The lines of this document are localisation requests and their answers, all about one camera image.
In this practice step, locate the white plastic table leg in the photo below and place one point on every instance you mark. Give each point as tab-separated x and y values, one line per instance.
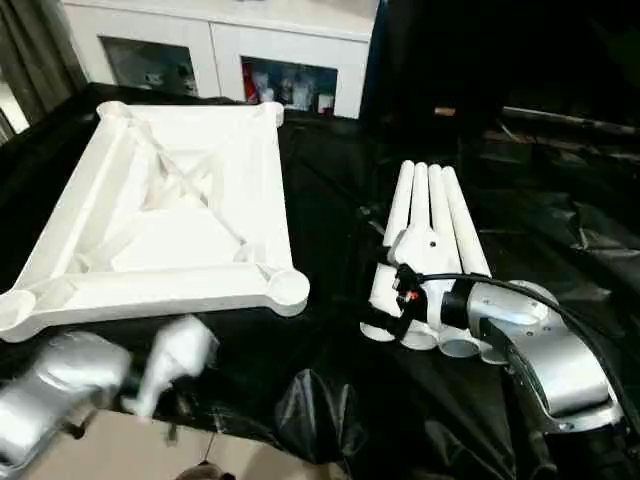
440	215
465	235
400	205
421	200

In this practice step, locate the white plastic table top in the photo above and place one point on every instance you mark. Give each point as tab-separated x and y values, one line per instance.
130	290

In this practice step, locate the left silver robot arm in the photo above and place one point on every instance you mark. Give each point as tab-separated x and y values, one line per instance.
60	385

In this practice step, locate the black plastic mat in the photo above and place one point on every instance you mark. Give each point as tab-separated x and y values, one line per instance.
330	400

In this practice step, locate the small white jar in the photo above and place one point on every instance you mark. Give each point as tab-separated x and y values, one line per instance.
325	102

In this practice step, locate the small red bottle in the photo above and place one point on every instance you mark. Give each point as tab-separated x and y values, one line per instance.
249	84

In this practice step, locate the white glass-door cabinet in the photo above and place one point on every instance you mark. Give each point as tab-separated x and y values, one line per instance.
220	40

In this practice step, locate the grey curtain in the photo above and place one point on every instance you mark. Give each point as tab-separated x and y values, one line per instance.
35	60

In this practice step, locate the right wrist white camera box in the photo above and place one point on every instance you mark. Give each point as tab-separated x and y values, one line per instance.
425	250

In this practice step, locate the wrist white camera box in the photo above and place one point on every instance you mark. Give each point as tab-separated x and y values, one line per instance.
175	360
425	250

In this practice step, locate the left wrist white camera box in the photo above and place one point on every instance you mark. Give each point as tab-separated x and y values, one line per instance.
175	360

